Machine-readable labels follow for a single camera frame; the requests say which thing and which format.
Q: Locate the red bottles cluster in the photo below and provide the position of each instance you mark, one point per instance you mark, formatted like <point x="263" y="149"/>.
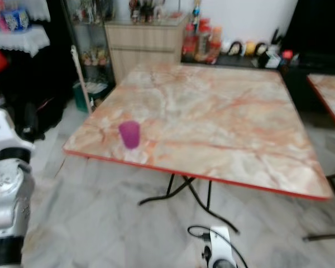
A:
<point x="202" y="40"/>

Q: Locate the small marble side table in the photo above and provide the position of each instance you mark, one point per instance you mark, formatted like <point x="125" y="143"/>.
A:
<point x="329" y="100"/>

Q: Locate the light wooden cabinet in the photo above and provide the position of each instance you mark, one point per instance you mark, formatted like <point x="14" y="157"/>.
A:
<point x="142" y="47"/>

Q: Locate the purple plastic cup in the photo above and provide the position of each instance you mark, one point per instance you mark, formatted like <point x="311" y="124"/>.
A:
<point x="129" y="134"/>

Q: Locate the figurines on cabinet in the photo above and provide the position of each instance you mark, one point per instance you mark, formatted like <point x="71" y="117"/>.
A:
<point x="148" y="10"/>

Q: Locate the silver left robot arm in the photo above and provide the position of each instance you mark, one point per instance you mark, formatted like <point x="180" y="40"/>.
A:
<point x="8" y="201"/>

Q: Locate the white lace shelf cloth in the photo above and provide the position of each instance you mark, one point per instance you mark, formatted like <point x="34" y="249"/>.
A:
<point x="17" y="38"/>

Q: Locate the marble folding table red edge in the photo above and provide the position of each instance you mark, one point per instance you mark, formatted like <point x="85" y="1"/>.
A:
<point x="201" y="117"/>

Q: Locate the black folding table legs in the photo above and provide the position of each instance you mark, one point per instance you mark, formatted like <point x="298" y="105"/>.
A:
<point x="190" y="190"/>

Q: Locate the green bin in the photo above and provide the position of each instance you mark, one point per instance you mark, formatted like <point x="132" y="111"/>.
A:
<point x="85" y="95"/>

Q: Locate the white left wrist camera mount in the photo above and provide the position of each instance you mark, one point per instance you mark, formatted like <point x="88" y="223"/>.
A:
<point x="1" y="131"/>

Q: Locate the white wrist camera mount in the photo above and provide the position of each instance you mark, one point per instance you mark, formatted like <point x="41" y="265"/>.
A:
<point x="1" y="131"/>
<point x="222" y="248"/>

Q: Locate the yellow round ornament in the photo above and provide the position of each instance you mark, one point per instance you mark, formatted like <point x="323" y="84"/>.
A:
<point x="249" y="47"/>

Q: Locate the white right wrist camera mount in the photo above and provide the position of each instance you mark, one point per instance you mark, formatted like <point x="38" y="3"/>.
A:
<point x="222" y="248"/>

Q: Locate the glass display shelf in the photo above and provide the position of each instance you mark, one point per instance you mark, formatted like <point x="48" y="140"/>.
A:
<point x="92" y="44"/>

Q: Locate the blue printed box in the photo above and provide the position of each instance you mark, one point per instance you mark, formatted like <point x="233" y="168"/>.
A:
<point x="15" y="19"/>

